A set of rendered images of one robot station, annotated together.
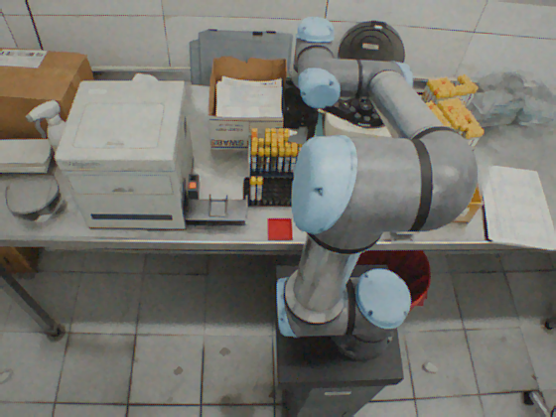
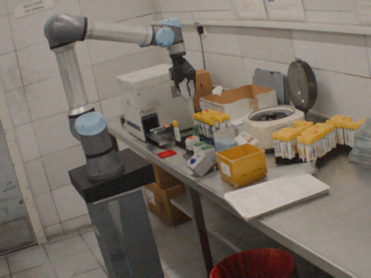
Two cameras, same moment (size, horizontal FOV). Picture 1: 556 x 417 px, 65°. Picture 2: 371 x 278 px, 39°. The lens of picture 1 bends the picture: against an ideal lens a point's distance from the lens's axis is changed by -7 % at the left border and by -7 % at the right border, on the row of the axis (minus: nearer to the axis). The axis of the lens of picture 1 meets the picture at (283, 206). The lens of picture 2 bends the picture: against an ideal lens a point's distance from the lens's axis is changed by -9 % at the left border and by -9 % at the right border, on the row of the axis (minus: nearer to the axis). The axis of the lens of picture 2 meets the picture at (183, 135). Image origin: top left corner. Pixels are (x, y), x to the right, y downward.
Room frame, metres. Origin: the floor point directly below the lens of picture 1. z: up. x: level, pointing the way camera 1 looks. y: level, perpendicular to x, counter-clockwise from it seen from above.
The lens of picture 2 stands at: (0.28, -2.28, 1.61)
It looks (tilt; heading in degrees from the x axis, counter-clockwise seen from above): 16 degrees down; 78
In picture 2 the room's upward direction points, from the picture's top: 12 degrees counter-clockwise
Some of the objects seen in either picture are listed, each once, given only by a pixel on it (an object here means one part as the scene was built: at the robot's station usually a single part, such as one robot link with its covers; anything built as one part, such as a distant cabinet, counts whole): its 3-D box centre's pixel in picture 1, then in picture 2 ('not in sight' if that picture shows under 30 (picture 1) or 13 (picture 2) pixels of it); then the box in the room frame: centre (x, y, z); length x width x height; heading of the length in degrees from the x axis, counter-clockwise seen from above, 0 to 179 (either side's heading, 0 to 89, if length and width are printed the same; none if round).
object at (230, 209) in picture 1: (209, 208); (157, 134); (0.70, 0.20, 0.92); 0.21 x 0.07 x 0.05; 98
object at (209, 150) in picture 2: not in sight; (208, 155); (0.81, -0.24, 0.91); 0.05 x 0.04 x 0.07; 8
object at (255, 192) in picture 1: (273, 182); (189, 133); (0.81, 0.03, 0.93); 0.17 x 0.09 x 0.11; 98
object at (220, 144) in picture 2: not in sight; (227, 152); (0.86, -0.32, 0.92); 0.10 x 0.07 x 0.10; 104
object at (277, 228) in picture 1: (280, 228); (166, 153); (0.69, 0.00, 0.88); 0.07 x 0.07 x 0.01; 8
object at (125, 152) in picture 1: (138, 156); (156, 100); (0.77, 0.40, 1.03); 0.31 x 0.27 x 0.30; 98
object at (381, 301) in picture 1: (374, 305); (92, 132); (0.39, -0.21, 1.11); 0.13 x 0.12 x 0.14; 98
